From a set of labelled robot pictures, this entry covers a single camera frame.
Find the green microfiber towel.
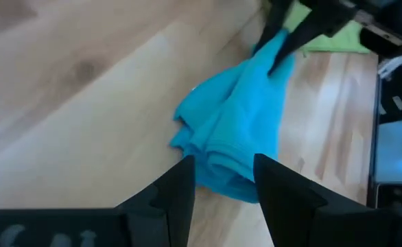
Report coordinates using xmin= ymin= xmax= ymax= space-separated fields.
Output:
xmin=262 ymin=0 xmax=372 ymax=55

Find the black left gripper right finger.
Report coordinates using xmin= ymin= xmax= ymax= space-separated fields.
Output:
xmin=253 ymin=153 xmax=402 ymax=247

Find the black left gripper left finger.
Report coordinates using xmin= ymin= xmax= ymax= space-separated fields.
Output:
xmin=0 ymin=154 xmax=197 ymax=247

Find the blue microfiber towel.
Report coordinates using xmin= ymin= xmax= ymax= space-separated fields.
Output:
xmin=169 ymin=29 xmax=296 ymax=204

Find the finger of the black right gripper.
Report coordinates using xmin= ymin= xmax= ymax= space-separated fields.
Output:
xmin=268 ymin=6 xmax=356 ymax=76
xmin=254 ymin=0 xmax=294 ymax=52

